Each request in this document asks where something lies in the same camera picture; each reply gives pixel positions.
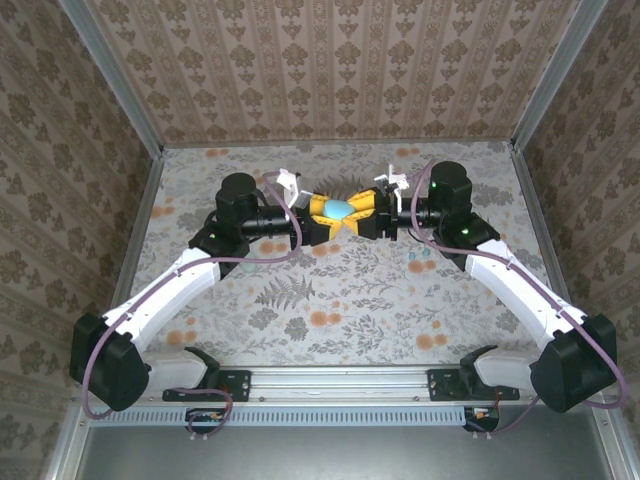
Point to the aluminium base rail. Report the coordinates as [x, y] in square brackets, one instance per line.
[340, 382]

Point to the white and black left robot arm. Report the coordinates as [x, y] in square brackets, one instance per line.
[165, 290]

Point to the blue earbud charging case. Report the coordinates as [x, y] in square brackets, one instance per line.
[336, 210]

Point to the aluminium back rail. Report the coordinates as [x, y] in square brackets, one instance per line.
[340, 144]

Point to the aluminium side rail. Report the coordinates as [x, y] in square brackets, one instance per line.
[143, 215]
[534, 200]

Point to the aluminium frame bar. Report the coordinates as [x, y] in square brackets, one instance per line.
[62, 455]
[614, 450]

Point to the grey metal panel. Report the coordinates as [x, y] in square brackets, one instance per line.
[340, 455]

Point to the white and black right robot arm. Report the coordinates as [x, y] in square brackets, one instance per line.
[520, 300]

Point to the aluminium corner post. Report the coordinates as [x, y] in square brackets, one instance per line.
[556, 75]
[112, 75]

